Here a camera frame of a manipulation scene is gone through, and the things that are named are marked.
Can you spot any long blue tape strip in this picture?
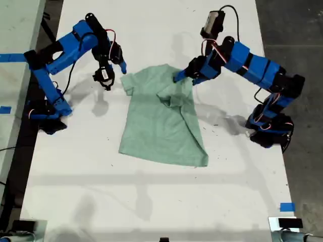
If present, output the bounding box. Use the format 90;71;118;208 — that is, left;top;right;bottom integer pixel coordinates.
0;53;31;63

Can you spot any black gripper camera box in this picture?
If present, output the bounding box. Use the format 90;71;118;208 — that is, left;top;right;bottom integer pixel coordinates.
92;67;116;91
200;10;226;38

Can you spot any grey metal tube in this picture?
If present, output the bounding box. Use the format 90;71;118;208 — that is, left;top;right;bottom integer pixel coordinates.
274;229;323;242
0;233;36;242

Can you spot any pale side table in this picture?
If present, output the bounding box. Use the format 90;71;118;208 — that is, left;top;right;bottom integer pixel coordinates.
0;0;46;202

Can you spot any pale green T-shirt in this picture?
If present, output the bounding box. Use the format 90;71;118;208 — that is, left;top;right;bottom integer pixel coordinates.
118;64;209;167

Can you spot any white box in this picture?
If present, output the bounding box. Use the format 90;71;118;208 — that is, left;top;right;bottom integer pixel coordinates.
268;216;303;235

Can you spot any black table leg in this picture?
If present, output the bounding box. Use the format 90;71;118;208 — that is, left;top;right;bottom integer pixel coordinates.
41;15;57;47

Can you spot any wide black box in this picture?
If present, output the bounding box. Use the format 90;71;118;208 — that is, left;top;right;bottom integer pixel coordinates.
12;220;38;231

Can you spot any square blue tape patch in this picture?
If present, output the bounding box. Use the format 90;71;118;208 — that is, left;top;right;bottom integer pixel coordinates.
280;202;296;212

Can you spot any small black box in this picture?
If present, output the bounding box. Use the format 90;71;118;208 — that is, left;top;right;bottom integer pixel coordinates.
278;218;303;229

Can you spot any black camera cable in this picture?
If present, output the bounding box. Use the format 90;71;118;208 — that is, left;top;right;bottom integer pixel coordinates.
62;62;76;95
219;5;240;42

